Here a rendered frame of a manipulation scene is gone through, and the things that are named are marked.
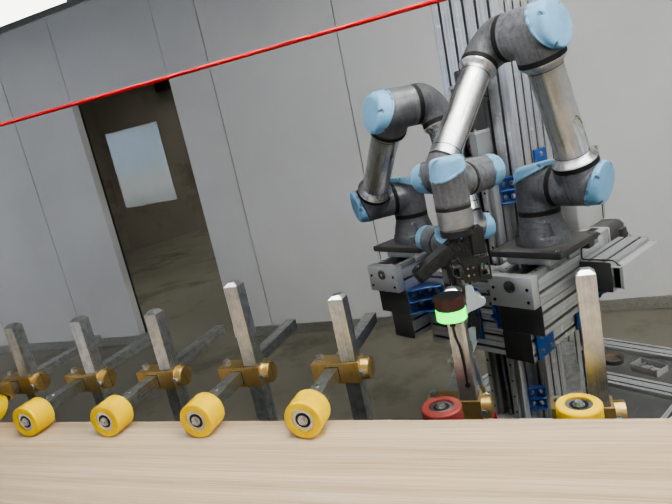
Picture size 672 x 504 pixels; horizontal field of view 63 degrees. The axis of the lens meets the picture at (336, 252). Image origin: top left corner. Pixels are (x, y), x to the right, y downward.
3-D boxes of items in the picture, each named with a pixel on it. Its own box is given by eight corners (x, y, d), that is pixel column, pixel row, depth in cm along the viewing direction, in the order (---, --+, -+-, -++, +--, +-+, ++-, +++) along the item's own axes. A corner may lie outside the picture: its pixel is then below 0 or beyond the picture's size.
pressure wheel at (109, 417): (109, 388, 128) (137, 403, 127) (103, 414, 131) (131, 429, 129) (90, 401, 123) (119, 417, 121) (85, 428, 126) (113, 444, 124)
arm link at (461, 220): (439, 215, 111) (432, 209, 119) (443, 236, 112) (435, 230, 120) (475, 207, 111) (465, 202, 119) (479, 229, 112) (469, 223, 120)
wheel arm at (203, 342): (217, 334, 172) (214, 323, 171) (226, 333, 171) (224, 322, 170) (106, 420, 127) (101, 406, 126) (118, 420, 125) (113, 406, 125)
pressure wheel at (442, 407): (433, 442, 115) (424, 393, 112) (471, 443, 112) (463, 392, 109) (427, 466, 107) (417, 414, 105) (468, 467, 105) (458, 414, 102)
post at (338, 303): (372, 478, 132) (331, 291, 122) (385, 478, 131) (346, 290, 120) (368, 488, 129) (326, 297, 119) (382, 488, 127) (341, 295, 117)
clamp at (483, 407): (433, 410, 122) (429, 390, 121) (495, 410, 118) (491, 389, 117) (429, 424, 117) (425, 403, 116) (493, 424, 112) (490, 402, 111)
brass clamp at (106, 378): (84, 383, 157) (78, 367, 156) (120, 381, 152) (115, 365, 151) (67, 393, 151) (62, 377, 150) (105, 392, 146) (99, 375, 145)
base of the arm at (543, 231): (532, 233, 169) (528, 202, 167) (580, 234, 158) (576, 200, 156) (505, 247, 160) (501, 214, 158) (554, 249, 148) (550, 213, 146)
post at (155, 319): (199, 470, 150) (151, 307, 140) (209, 471, 148) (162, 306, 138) (192, 479, 146) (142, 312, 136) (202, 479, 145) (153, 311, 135)
